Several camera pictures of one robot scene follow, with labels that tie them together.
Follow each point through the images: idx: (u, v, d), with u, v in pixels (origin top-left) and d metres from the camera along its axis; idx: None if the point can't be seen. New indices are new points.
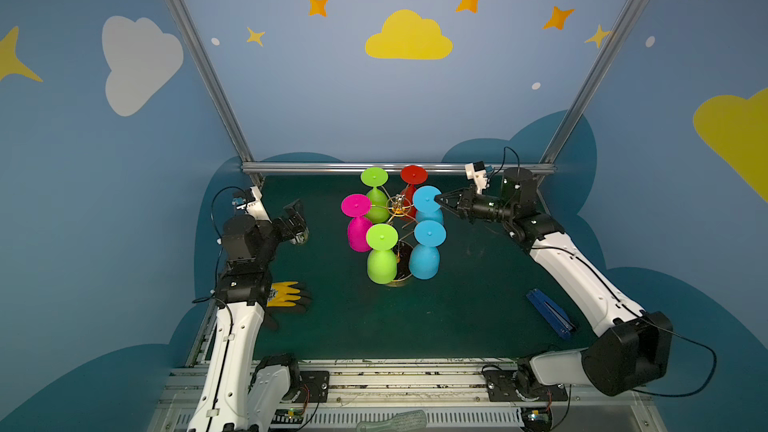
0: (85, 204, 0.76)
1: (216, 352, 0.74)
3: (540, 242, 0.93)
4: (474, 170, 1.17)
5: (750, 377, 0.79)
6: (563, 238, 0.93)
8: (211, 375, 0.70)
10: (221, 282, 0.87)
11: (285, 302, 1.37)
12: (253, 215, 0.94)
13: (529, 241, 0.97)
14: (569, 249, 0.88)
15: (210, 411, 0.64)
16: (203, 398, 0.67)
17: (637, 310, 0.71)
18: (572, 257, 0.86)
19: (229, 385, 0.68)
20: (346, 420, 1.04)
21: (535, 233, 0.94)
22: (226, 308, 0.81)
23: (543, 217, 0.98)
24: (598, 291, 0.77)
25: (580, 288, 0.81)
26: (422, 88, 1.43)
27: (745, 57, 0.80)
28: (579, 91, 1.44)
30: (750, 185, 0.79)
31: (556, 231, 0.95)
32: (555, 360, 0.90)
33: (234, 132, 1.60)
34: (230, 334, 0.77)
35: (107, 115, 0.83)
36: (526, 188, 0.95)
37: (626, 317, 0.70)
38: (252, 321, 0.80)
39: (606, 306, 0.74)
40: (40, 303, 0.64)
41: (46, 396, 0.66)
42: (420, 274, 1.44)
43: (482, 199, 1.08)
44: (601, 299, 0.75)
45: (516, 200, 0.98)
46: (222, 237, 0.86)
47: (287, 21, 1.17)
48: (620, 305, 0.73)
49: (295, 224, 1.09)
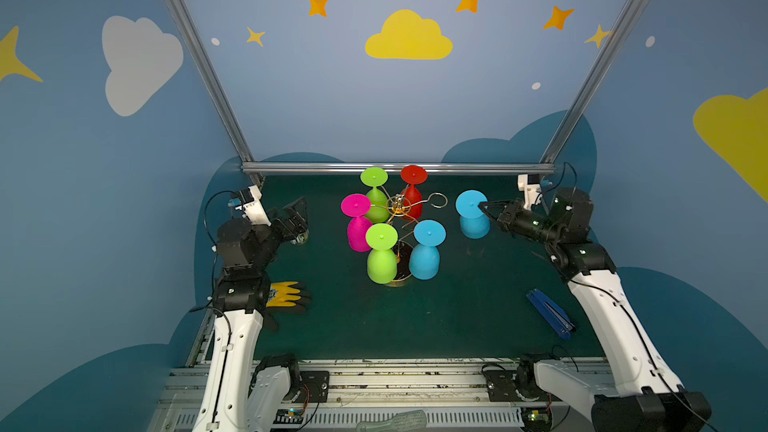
0: (85, 204, 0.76)
1: (215, 362, 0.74)
3: (583, 277, 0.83)
4: (527, 183, 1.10)
5: (751, 379, 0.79)
6: (614, 280, 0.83)
8: (210, 386, 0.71)
10: (218, 289, 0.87)
11: (285, 302, 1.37)
12: (247, 219, 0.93)
13: (570, 271, 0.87)
14: (615, 295, 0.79)
15: (209, 425, 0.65)
16: (203, 410, 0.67)
17: (674, 383, 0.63)
18: (615, 305, 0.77)
19: (229, 398, 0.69)
20: (346, 420, 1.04)
21: (579, 263, 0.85)
22: (225, 316, 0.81)
23: (593, 247, 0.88)
24: (634, 349, 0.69)
25: (613, 337, 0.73)
26: (422, 88, 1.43)
27: (746, 58, 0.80)
28: (579, 91, 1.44)
30: (750, 185, 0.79)
31: (605, 269, 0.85)
32: (561, 379, 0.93)
33: (234, 132, 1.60)
34: (228, 344, 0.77)
35: (107, 115, 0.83)
36: (578, 212, 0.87)
37: (658, 388, 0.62)
38: (250, 329, 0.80)
39: (639, 368, 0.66)
40: (39, 303, 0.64)
41: (46, 397, 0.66)
42: (420, 275, 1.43)
43: (528, 216, 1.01)
44: (635, 359, 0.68)
45: (565, 222, 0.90)
46: (215, 245, 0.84)
47: (286, 21, 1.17)
48: (656, 373, 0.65)
49: (296, 225, 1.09)
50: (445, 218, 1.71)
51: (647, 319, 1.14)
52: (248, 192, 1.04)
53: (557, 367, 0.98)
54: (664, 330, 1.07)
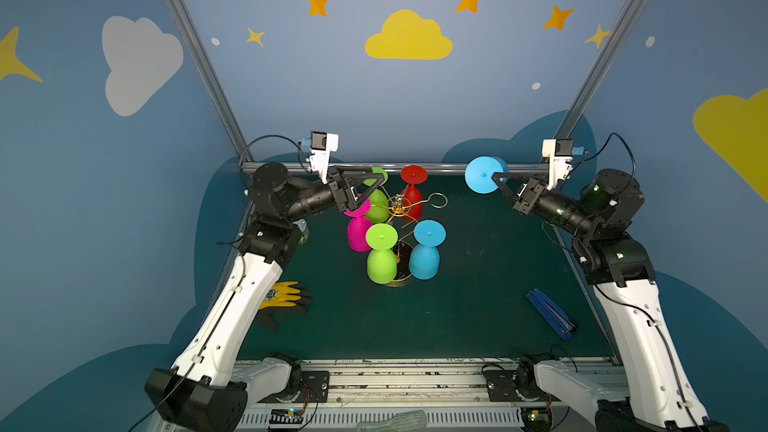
0: (85, 204, 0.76)
1: (222, 298, 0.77)
3: (617, 289, 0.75)
4: (555, 153, 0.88)
5: (750, 379, 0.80)
6: (650, 291, 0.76)
8: (209, 320, 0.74)
10: (250, 227, 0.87)
11: (284, 302, 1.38)
12: (285, 169, 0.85)
13: (602, 275, 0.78)
14: (650, 313, 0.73)
15: (195, 357, 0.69)
16: (195, 340, 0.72)
17: (699, 416, 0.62)
18: (649, 324, 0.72)
19: (218, 340, 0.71)
20: (346, 419, 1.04)
21: (615, 271, 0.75)
22: (244, 256, 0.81)
23: (631, 247, 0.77)
24: (664, 378, 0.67)
25: (640, 360, 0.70)
26: (422, 88, 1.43)
27: (746, 57, 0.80)
28: (579, 91, 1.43)
30: (750, 186, 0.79)
31: (644, 279, 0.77)
32: (562, 382, 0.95)
33: (234, 132, 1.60)
34: (238, 287, 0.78)
35: (107, 115, 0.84)
36: (625, 208, 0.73)
37: (683, 422, 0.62)
38: (263, 279, 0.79)
39: (666, 400, 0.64)
40: (39, 304, 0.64)
41: (46, 397, 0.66)
42: (420, 274, 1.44)
43: (555, 197, 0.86)
44: (663, 389, 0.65)
45: (604, 217, 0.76)
46: (247, 190, 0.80)
47: (286, 21, 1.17)
48: (682, 405, 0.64)
49: (344, 197, 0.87)
50: (445, 219, 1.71)
51: None
52: (327, 139, 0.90)
53: (558, 369, 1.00)
54: None
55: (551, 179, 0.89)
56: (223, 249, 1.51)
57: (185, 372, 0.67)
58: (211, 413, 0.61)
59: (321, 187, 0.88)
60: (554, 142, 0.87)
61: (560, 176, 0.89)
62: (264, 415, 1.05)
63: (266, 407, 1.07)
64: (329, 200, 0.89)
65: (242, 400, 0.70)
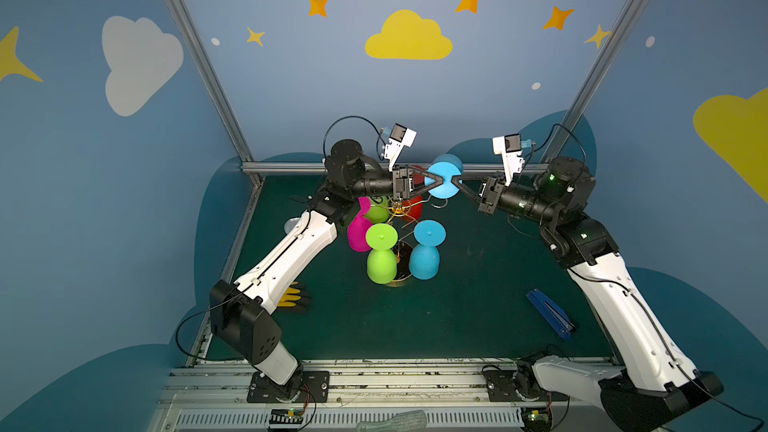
0: (85, 205, 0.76)
1: (286, 239, 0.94)
3: (590, 268, 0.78)
4: (506, 149, 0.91)
5: (750, 379, 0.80)
6: (617, 262, 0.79)
8: (272, 255, 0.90)
10: (319, 191, 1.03)
11: (285, 302, 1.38)
12: (360, 147, 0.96)
13: (572, 257, 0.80)
14: (623, 284, 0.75)
15: (254, 279, 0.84)
16: (257, 268, 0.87)
17: (690, 371, 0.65)
18: (626, 294, 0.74)
19: (275, 272, 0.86)
20: (346, 419, 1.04)
21: (583, 251, 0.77)
22: (311, 212, 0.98)
23: (591, 226, 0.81)
24: (652, 343, 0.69)
25: (626, 330, 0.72)
26: (422, 88, 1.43)
27: (746, 58, 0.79)
28: (579, 91, 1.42)
30: (750, 185, 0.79)
31: (609, 252, 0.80)
32: (562, 376, 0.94)
33: (234, 132, 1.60)
34: (300, 234, 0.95)
35: (107, 115, 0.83)
36: (581, 191, 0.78)
37: (679, 380, 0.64)
38: (320, 235, 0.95)
39: (659, 364, 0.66)
40: (39, 304, 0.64)
41: (46, 398, 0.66)
42: (420, 274, 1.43)
43: (514, 191, 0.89)
44: (654, 354, 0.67)
45: (564, 203, 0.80)
46: (325, 158, 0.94)
47: (286, 21, 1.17)
48: (675, 365, 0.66)
49: (401, 186, 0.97)
50: (445, 218, 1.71)
51: None
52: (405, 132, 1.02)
53: (555, 364, 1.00)
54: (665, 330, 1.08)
55: (507, 173, 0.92)
56: (223, 250, 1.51)
57: (245, 288, 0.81)
58: (256, 329, 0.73)
59: (385, 174, 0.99)
60: (503, 139, 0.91)
61: (515, 169, 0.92)
62: (264, 416, 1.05)
63: (266, 406, 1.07)
64: (389, 186, 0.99)
65: (278, 336, 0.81)
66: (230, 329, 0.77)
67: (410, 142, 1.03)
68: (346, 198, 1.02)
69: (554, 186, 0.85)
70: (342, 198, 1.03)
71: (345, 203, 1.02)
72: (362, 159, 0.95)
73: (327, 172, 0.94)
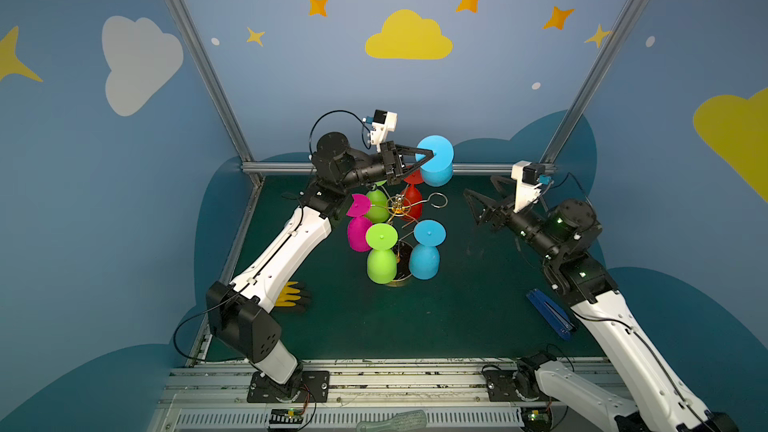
0: (84, 205, 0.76)
1: (279, 238, 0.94)
3: (592, 307, 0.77)
4: (522, 181, 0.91)
5: (751, 380, 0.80)
6: (618, 300, 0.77)
8: (267, 254, 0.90)
10: (309, 187, 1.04)
11: (284, 302, 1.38)
12: (346, 140, 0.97)
13: (574, 297, 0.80)
14: (626, 321, 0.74)
15: (250, 279, 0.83)
16: (252, 267, 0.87)
17: (703, 412, 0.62)
18: (628, 332, 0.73)
19: (271, 270, 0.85)
20: (346, 419, 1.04)
21: (583, 292, 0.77)
22: (303, 209, 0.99)
23: (592, 265, 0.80)
24: (660, 382, 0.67)
25: (634, 371, 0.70)
26: (422, 88, 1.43)
27: (746, 58, 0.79)
28: (579, 91, 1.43)
30: (750, 185, 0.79)
31: (611, 290, 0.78)
32: (570, 392, 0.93)
33: (234, 132, 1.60)
34: (294, 230, 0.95)
35: (107, 115, 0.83)
36: (586, 239, 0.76)
37: (692, 422, 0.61)
38: (314, 231, 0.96)
39: (668, 404, 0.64)
40: (40, 304, 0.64)
41: (45, 398, 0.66)
42: (420, 274, 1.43)
43: (519, 218, 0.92)
44: (663, 394, 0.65)
45: (569, 246, 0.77)
46: (311, 154, 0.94)
47: (286, 20, 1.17)
48: (685, 405, 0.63)
49: (393, 159, 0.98)
50: (445, 218, 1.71)
51: (646, 317, 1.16)
52: (385, 115, 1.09)
53: (560, 374, 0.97)
54: (664, 330, 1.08)
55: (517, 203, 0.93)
56: (223, 249, 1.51)
57: (241, 289, 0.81)
58: (254, 329, 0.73)
59: (374, 161, 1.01)
60: (521, 170, 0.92)
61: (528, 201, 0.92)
62: (265, 415, 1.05)
63: (267, 406, 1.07)
64: (381, 172, 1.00)
65: (277, 334, 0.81)
66: (228, 330, 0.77)
67: (393, 127, 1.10)
68: (337, 192, 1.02)
69: (560, 226, 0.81)
70: (334, 191, 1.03)
71: (337, 196, 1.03)
72: (348, 152, 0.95)
73: (315, 168, 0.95)
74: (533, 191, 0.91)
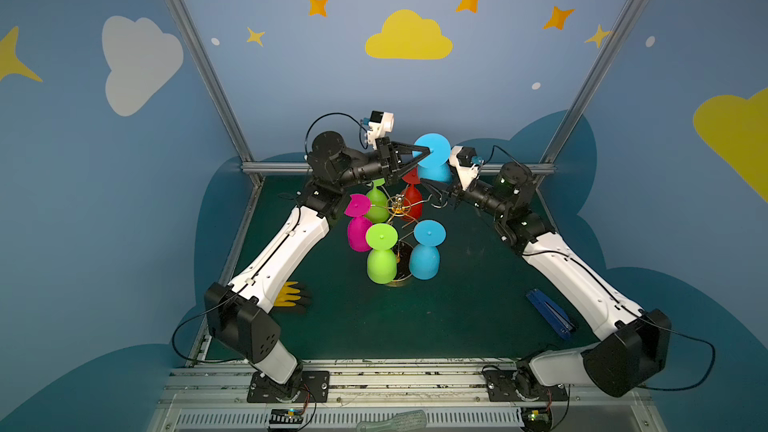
0: (84, 205, 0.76)
1: (277, 238, 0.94)
3: (533, 245, 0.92)
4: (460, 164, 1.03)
5: (748, 379, 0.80)
6: (556, 239, 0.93)
8: (265, 255, 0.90)
10: (306, 187, 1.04)
11: (284, 302, 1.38)
12: (342, 140, 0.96)
13: (521, 245, 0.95)
14: (563, 251, 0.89)
15: (248, 279, 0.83)
16: (250, 268, 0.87)
17: (636, 310, 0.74)
18: (566, 259, 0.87)
19: (269, 271, 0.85)
20: (346, 419, 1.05)
21: (527, 235, 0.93)
22: (301, 208, 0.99)
23: (534, 217, 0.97)
24: (597, 293, 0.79)
25: (577, 290, 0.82)
26: (422, 88, 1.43)
27: (746, 58, 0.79)
28: (579, 90, 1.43)
30: (751, 186, 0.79)
31: (548, 231, 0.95)
32: (555, 362, 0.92)
33: (234, 132, 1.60)
34: (292, 230, 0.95)
35: (107, 115, 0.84)
36: (524, 192, 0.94)
37: (627, 318, 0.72)
38: (312, 229, 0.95)
39: (606, 309, 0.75)
40: (40, 304, 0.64)
41: (46, 397, 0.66)
42: (420, 274, 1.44)
43: (471, 194, 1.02)
44: (601, 301, 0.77)
45: (512, 202, 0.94)
46: (307, 154, 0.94)
47: (287, 21, 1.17)
48: (620, 307, 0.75)
49: (388, 153, 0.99)
50: (445, 218, 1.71)
51: None
52: (380, 115, 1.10)
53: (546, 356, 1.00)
54: None
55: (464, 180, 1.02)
56: (223, 249, 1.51)
57: (239, 289, 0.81)
58: (254, 329, 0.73)
59: (372, 159, 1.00)
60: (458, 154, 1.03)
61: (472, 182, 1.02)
62: (265, 415, 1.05)
63: (267, 406, 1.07)
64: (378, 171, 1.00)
65: (277, 334, 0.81)
66: (227, 331, 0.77)
67: (390, 127, 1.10)
68: (335, 191, 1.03)
69: (503, 187, 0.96)
70: (331, 191, 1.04)
71: (334, 196, 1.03)
72: (344, 152, 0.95)
73: (311, 168, 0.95)
74: (471, 171, 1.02)
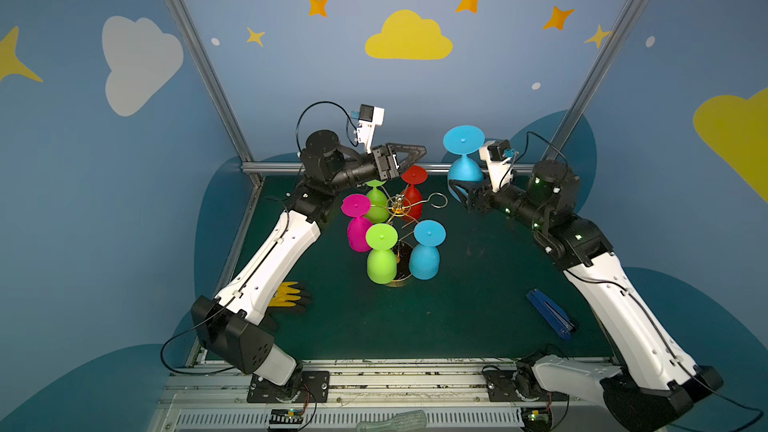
0: (84, 205, 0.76)
1: (265, 246, 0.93)
3: (587, 269, 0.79)
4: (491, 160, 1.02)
5: (749, 380, 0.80)
6: (614, 263, 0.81)
8: (252, 264, 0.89)
10: (298, 188, 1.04)
11: (285, 302, 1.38)
12: (337, 138, 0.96)
13: (567, 259, 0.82)
14: (621, 283, 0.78)
15: (235, 292, 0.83)
16: (237, 279, 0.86)
17: (691, 368, 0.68)
18: (623, 294, 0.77)
19: (257, 282, 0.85)
20: (346, 420, 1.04)
21: (579, 252, 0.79)
22: (289, 212, 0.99)
23: (585, 227, 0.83)
24: (652, 342, 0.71)
25: (627, 331, 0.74)
26: (422, 88, 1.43)
27: (746, 58, 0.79)
28: (579, 90, 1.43)
30: (751, 186, 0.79)
31: (604, 249, 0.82)
32: (564, 376, 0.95)
33: (234, 132, 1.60)
34: (280, 237, 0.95)
35: (108, 115, 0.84)
36: (566, 192, 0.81)
37: (681, 379, 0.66)
38: (301, 236, 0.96)
39: (660, 362, 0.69)
40: (40, 304, 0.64)
41: (46, 397, 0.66)
42: (420, 274, 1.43)
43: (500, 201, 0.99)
44: (655, 353, 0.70)
45: (553, 205, 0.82)
46: (300, 151, 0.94)
47: (286, 21, 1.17)
48: (675, 362, 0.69)
49: (386, 165, 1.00)
50: (445, 218, 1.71)
51: None
52: (372, 112, 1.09)
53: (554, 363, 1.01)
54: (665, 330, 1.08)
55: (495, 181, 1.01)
56: (223, 249, 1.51)
57: (226, 302, 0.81)
58: (242, 344, 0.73)
59: (366, 160, 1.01)
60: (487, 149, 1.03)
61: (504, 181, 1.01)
62: (265, 416, 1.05)
63: (267, 406, 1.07)
64: (371, 172, 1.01)
65: (269, 344, 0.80)
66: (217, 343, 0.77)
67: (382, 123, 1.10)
68: (326, 193, 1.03)
69: (541, 188, 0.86)
70: (322, 193, 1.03)
71: (324, 198, 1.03)
72: (339, 150, 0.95)
73: (303, 166, 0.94)
74: (500, 166, 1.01)
